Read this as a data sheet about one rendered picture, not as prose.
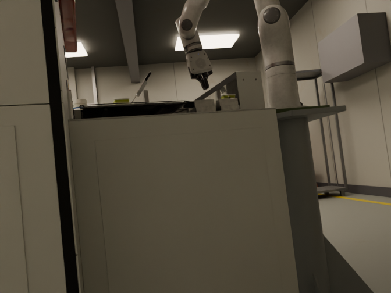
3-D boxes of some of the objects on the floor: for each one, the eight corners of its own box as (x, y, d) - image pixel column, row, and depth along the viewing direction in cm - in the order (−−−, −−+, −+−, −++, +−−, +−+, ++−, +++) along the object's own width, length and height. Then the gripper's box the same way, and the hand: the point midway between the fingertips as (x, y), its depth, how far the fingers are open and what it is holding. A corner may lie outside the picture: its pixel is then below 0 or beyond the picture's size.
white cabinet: (99, 453, 79) (68, 120, 83) (90, 305, 170) (75, 150, 174) (314, 369, 100) (280, 108, 105) (204, 278, 191) (189, 140, 195)
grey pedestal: (360, 287, 154) (337, 117, 159) (443, 333, 111) (407, 96, 115) (258, 306, 147) (235, 127, 151) (303, 364, 103) (271, 109, 108)
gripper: (205, 50, 153) (217, 87, 154) (176, 56, 148) (188, 95, 149) (211, 44, 146) (223, 83, 147) (181, 50, 141) (194, 90, 142)
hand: (205, 85), depth 148 cm, fingers closed
